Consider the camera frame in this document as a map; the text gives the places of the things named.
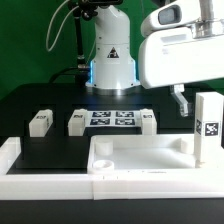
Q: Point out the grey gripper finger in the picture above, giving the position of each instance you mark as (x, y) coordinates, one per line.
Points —
(184, 106)

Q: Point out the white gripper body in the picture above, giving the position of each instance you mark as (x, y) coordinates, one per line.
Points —
(181, 55)

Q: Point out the white desk top tray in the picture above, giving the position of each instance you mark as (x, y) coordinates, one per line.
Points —
(134, 153)

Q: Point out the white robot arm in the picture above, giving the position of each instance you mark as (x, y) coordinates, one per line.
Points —
(113, 70)

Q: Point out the fiducial marker sheet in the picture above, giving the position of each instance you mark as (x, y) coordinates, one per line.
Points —
(114, 118)

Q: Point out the white U-shaped obstacle fence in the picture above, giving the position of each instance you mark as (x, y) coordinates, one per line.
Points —
(196, 183)

